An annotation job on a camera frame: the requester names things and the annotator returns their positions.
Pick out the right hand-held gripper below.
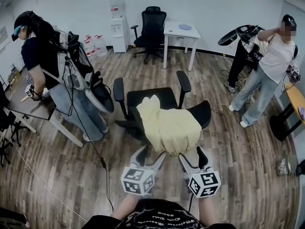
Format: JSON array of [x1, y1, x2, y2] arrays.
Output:
[[178, 146, 222, 198]]

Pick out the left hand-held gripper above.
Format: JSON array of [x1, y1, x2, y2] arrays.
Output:
[[121, 145, 167, 197]]

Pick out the pale yellow clothing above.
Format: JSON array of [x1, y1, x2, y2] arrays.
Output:
[[136, 94, 203, 158]]

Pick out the person's left forearm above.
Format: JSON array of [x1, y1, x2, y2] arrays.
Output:
[[111, 194, 139, 221]]

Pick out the person's right forearm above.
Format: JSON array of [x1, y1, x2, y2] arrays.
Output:
[[199, 196, 220, 226]]

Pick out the grey mesh office chair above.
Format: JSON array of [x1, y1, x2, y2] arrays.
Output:
[[62, 31, 115, 115]]

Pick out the black mesh office chair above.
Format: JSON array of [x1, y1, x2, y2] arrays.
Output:
[[130, 6, 167, 64]]

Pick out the black chair with star base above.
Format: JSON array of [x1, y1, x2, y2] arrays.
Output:
[[0, 81, 31, 168]]

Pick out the person's black printed shirt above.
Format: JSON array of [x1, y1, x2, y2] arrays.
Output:
[[82, 198, 237, 229]]

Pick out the round grey speckled object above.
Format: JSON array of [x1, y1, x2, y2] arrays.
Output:
[[276, 152, 298, 177]]

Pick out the round yellow table black base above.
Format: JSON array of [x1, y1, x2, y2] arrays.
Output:
[[269, 82, 305, 142]]

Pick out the clear water bottle red label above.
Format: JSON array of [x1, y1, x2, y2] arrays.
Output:
[[83, 38, 96, 61], [93, 34, 108, 57]]

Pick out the white water dispenser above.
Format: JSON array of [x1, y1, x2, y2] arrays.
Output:
[[110, 17, 130, 54]]

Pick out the white square table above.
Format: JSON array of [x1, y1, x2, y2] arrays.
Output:
[[163, 20, 202, 72]]

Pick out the dark wooden desk white legs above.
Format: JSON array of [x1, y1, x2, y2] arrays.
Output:
[[4, 66, 84, 148]]

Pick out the clear water jug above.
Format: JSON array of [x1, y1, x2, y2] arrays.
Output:
[[109, 0, 126, 20]]

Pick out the black floor cable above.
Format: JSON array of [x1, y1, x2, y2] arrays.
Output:
[[63, 56, 115, 212]]

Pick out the yellow coiled cable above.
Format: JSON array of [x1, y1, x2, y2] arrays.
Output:
[[236, 77, 249, 88]]

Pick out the white floor cable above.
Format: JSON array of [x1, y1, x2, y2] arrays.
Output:
[[11, 141, 89, 223]]

